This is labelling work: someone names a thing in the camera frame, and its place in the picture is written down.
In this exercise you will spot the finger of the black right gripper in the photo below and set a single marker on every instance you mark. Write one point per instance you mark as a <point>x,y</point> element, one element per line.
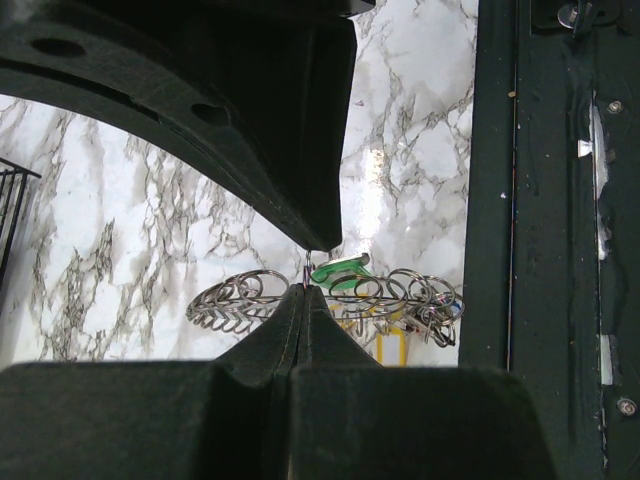
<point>74,55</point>

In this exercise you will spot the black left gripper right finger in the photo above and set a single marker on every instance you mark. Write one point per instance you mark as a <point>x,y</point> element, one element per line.
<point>351,418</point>

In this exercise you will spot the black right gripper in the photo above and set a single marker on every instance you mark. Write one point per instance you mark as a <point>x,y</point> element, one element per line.
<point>350,6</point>

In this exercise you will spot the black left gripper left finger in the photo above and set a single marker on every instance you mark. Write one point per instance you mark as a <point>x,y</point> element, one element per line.
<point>218,419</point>

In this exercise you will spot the green tagged key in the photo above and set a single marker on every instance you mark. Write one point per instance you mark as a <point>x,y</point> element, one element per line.
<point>341,274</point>

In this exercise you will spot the black wire rack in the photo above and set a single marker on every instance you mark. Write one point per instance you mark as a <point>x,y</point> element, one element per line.
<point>14,181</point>

